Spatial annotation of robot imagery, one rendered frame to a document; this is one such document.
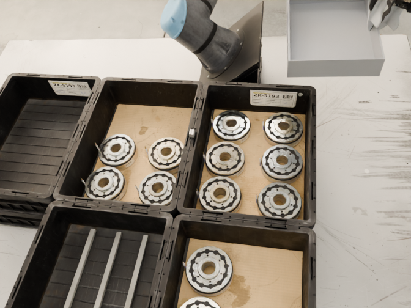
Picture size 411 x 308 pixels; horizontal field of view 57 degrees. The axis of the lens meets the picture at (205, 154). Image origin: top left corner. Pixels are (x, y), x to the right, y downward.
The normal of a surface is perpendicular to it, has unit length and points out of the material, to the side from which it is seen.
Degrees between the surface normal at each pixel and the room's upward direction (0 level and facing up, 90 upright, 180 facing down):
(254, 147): 0
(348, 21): 2
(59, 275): 0
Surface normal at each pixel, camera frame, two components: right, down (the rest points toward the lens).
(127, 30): -0.10, -0.55
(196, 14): 0.54, 0.04
